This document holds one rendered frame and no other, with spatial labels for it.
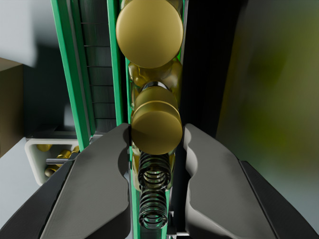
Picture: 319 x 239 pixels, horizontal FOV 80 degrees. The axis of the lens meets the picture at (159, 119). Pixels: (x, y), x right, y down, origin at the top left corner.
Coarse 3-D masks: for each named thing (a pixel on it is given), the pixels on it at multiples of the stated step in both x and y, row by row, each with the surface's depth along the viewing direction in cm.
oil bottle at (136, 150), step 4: (132, 112) 22; (132, 116) 22; (132, 144) 22; (132, 148) 22; (136, 148) 21; (176, 148) 23; (136, 152) 22; (140, 152) 22; (168, 152) 22; (172, 152) 22
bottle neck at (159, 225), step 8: (144, 192) 21; (152, 192) 21; (160, 192) 21; (144, 200) 20; (152, 200) 20; (160, 200) 20; (144, 208) 19; (152, 208) 19; (160, 208) 19; (144, 216) 19; (152, 216) 21; (160, 216) 19; (144, 224) 19; (152, 224) 20; (160, 224) 20
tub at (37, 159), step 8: (32, 144) 52; (56, 144) 59; (64, 144) 59; (72, 144) 59; (32, 152) 52; (40, 152) 56; (48, 152) 60; (56, 152) 60; (32, 160) 53; (40, 160) 56; (32, 168) 54; (40, 168) 56; (40, 176) 56; (40, 184) 57
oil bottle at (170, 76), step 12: (132, 72) 18; (144, 72) 18; (156, 72) 18; (168, 72) 18; (180, 72) 19; (132, 84) 18; (144, 84) 18; (168, 84) 18; (180, 84) 19; (132, 96) 19; (180, 96) 20; (132, 108) 20
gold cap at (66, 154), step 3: (63, 150) 59; (66, 150) 59; (60, 153) 58; (63, 153) 58; (66, 153) 58; (69, 153) 59; (57, 156) 57; (60, 156) 57; (63, 156) 57; (66, 156) 58; (57, 165) 57; (60, 165) 57
